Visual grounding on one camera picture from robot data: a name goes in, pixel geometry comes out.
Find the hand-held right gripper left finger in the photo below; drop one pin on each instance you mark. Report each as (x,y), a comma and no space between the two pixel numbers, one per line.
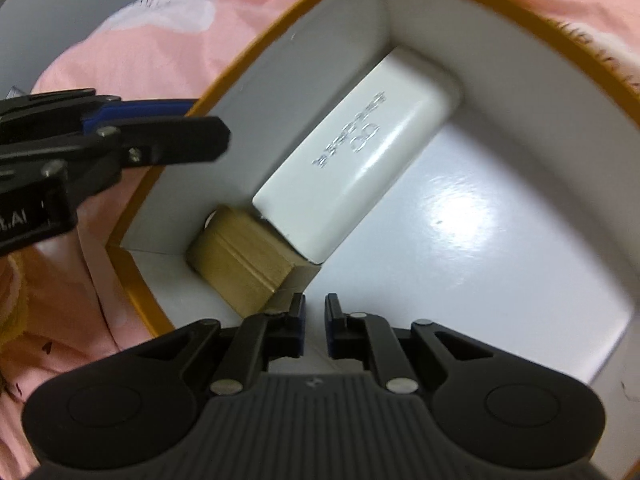
(298,325)

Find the pink printed blanket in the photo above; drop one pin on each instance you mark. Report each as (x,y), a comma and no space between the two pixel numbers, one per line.
(150,50)

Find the wooden block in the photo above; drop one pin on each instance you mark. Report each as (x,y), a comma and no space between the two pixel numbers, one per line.
(240,260)

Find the orange-rimmed cardboard box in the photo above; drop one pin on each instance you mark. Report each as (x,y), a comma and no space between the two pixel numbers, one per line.
(475,235)

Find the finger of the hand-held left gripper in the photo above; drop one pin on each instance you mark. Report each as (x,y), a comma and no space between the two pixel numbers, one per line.
(150,108)
(175,140)

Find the white rectangular case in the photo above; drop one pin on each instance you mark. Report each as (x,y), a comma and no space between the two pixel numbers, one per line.
(360,160)

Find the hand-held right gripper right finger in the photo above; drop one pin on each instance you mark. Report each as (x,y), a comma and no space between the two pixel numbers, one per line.
(331,327)

